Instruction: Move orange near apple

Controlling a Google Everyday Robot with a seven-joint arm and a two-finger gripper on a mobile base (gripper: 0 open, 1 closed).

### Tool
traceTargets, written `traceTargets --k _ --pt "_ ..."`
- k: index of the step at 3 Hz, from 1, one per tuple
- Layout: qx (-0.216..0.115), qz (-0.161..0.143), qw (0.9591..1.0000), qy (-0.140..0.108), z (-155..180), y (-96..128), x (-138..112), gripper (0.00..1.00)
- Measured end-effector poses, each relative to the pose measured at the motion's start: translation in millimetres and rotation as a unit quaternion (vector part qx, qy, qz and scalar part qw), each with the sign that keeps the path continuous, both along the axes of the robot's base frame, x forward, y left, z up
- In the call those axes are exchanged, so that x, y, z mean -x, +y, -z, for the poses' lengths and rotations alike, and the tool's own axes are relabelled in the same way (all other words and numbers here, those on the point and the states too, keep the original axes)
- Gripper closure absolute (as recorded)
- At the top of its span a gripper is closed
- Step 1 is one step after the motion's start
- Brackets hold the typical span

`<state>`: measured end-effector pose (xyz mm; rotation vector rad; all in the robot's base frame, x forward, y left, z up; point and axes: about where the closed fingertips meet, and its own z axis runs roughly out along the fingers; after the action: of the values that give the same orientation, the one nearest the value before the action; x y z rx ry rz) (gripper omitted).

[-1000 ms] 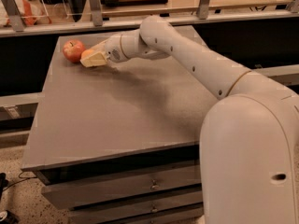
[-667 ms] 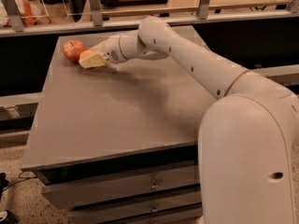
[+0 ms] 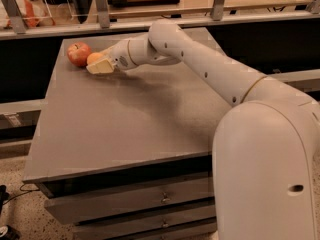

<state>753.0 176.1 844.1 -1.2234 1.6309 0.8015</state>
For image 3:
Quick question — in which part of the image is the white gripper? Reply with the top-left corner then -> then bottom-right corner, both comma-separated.
87,40 -> 137,74

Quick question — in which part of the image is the orange fruit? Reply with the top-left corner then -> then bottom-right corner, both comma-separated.
87,52 -> 103,64

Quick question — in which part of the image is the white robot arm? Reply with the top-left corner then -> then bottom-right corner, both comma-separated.
87,19 -> 320,240

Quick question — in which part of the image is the red apple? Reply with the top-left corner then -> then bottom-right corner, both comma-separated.
67,42 -> 91,67

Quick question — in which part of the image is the orange white bag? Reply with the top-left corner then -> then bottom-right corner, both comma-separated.
0,0 -> 55,28

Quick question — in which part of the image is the grey drawer cabinet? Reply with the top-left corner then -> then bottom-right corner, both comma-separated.
22,27 -> 234,240

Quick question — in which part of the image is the top grey drawer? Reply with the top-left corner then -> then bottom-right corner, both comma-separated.
45,173 -> 213,224

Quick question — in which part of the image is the grey drawer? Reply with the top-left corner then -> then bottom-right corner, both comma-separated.
45,173 -> 213,224
112,222 -> 217,240
74,200 -> 216,240

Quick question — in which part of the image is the middle grey drawer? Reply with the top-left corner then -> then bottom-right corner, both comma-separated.
74,200 -> 216,240

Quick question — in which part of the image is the dark can on floor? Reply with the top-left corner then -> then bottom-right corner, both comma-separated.
0,225 -> 20,240

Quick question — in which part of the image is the bottom grey drawer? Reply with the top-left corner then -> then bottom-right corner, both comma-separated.
112,222 -> 217,240

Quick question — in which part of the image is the metal railing frame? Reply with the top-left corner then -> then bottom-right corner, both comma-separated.
0,0 -> 320,40

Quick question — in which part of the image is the black floor cable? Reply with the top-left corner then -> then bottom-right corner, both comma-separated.
2,183 -> 41,206

